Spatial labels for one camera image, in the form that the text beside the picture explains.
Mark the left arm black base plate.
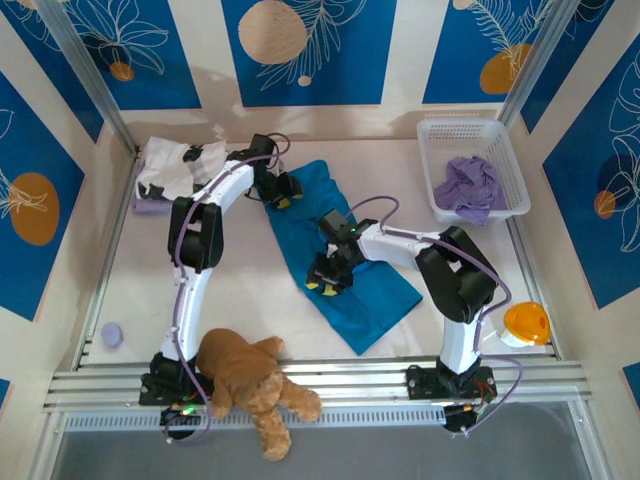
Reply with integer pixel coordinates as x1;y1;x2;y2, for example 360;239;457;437
138;372;216;407

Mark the crumpled purple t-shirt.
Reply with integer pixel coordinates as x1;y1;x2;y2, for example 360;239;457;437
432;155;507;227

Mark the orange round plastic container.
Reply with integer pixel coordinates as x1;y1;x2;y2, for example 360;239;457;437
492;301;552;349

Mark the teal t-shirt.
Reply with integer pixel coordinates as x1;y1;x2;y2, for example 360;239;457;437
263;159;424;356

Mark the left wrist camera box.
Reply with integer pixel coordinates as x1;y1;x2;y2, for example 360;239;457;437
248;132;279;159

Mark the white plastic laundry basket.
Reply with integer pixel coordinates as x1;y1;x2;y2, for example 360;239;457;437
416;118;532;225

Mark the white slotted cable duct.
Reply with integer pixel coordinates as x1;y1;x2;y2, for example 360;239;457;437
62;403;451;432

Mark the aluminium rail frame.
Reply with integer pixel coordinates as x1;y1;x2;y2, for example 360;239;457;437
42;354;594;414

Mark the small lavender round cap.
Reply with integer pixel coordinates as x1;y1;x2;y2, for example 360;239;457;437
100;322;125;349

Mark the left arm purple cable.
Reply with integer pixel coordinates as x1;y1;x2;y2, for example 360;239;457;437
163;132;293;447

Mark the aluminium table side rail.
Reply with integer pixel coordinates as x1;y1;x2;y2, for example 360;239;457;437
72;149;146;372
482;142;561;360

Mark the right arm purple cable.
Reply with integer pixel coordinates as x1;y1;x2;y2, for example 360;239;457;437
347;195;526;439

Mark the lavender folded t-shirt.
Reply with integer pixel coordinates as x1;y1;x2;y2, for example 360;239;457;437
130;192;177;216

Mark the brown teddy bear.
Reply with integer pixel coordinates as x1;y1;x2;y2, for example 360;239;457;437
195;327;323;462

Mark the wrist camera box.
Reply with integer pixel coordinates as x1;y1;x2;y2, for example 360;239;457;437
248;132;279;159
319;209;357;240

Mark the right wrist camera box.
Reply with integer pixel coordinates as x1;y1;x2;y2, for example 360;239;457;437
319;209;357;240

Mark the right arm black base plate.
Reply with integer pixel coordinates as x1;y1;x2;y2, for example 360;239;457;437
405;363;497;401

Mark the white black-print folded t-shirt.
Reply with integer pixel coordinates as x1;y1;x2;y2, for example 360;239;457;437
135;137;230;200

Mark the aluminium corner post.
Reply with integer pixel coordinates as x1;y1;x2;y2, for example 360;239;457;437
37;0;140;157
487;0;574;147

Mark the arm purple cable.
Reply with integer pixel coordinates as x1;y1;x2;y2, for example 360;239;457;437
347;195;526;439
163;132;293;447

